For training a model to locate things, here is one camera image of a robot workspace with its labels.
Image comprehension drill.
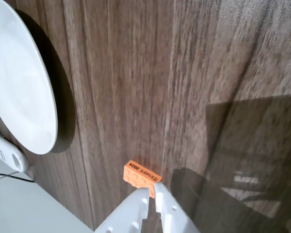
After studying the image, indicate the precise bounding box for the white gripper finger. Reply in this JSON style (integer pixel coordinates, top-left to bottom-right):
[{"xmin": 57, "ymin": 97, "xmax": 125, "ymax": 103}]
[
  {"xmin": 154, "ymin": 182, "xmax": 200, "ymax": 233},
  {"xmin": 94, "ymin": 187, "xmax": 150, "ymax": 233}
]

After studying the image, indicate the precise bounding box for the orange lego block with print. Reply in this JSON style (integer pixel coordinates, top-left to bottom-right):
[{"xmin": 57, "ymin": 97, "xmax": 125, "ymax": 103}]
[{"xmin": 123, "ymin": 159, "xmax": 163, "ymax": 199}]

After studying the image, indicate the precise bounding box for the white round plate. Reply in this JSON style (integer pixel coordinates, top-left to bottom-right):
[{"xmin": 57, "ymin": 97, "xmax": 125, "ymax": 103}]
[{"xmin": 0, "ymin": 0, "xmax": 58, "ymax": 155}]

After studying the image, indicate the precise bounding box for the white plastic power strip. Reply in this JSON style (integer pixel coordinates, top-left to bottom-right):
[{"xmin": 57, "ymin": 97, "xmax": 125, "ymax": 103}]
[{"xmin": 0, "ymin": 123, "xmax": 29, "ymax": 173}]

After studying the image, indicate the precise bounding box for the thin black cable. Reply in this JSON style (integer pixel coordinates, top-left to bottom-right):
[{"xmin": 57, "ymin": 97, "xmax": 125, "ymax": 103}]
[{"xmin": 0, "ymin": 173, "xmax": 35, "ymax": 183}]

